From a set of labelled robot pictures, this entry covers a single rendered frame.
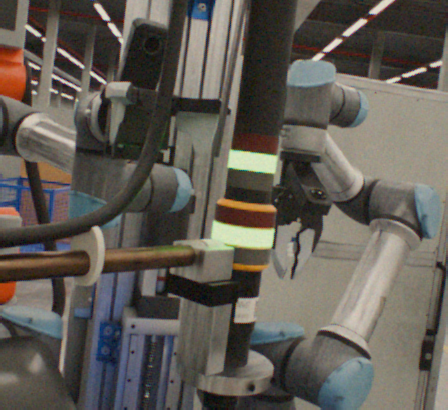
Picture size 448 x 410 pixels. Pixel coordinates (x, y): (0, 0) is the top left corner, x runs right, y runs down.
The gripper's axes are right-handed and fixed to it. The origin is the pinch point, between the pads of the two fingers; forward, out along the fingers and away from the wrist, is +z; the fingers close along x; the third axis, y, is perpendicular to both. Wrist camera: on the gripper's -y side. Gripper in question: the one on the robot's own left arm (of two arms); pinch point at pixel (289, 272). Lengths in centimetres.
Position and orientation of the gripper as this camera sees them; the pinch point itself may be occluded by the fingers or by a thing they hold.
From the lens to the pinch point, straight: 99.4
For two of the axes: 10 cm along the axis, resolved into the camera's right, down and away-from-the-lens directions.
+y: -2.5, -0.9, 9.6
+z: -1.3, 9.9, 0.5
